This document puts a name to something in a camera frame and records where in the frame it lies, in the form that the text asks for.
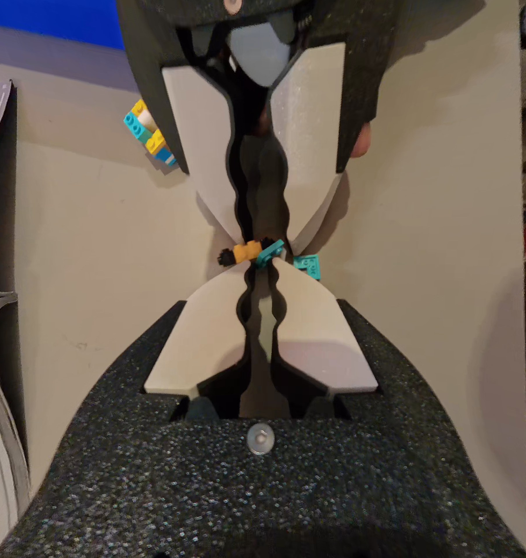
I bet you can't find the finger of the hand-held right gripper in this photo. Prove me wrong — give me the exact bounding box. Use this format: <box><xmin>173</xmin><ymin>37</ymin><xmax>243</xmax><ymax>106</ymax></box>
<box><xmin>268</xmin><ymin>41</ymin><xmax>347</xmax><ymax>257</ymax></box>
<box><xmin>161</xmin><ymin>65</ymin><xmax>247</xmax><ymax>245</ymax></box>

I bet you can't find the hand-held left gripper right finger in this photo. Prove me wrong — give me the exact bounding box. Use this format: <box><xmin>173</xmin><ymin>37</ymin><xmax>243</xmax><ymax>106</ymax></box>
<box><xmin>269</xmin><ymin>258</ymin><xmax>379</xmax><ymax>394</ymax></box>

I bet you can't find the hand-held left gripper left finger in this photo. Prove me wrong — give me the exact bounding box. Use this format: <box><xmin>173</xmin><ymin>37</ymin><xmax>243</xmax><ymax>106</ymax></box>
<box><xmin>144</xmin><ymin>262</ymin><xmax>252</xmax><ymax>398</ymax></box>

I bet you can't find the yellow and brown brick assembly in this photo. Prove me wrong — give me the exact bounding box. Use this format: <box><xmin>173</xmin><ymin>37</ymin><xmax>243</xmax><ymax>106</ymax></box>
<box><xmin>218</xmin><ymin>237</ymin><xmax>274</xmax><ymax>267</ymax></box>

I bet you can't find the turquoise brick plate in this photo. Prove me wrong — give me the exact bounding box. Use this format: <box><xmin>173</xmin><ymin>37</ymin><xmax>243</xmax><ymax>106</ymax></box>
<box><xmin>256</xmin><ymin>239</ymin><xmax>286</xmax><ymax>268</ymax></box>
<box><xmin>292</xmin><ymin>255</ymin><xmax>323</xmax><ymax>280</ymax></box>

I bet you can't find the grey desk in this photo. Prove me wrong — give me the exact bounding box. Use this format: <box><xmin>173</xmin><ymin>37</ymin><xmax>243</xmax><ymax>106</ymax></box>
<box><xmin>0</xmin><ymin>24</ymin><xmax>526</xmax><ymax>550</ymax></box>

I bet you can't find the person's right hand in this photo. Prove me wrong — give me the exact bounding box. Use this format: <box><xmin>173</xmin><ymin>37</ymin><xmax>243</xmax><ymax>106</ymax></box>
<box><xmin>349</xmin><ymin>121</ymin><xmax>373</xmax><ymax>158</ymax></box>

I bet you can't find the multicoloured brick model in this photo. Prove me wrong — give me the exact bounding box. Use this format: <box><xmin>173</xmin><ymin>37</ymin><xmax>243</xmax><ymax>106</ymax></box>
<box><xmin>123</xmin><ymin>99</ymin><xmax>177</xmax><ymax>167</ymax></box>

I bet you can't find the blue storage bin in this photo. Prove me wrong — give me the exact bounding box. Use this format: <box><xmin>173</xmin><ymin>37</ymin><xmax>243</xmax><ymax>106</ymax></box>
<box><xmin>0</xmin><ymin>0</ymin><xmax>125</xmax><ymax>51</ymax></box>

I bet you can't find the brick instruction booklet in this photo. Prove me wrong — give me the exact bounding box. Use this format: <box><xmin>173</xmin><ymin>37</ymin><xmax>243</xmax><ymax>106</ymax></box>
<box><xmin>0</xmin><ymin>80</ymin><xmax>32</xmax><ymax>552</ymax></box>

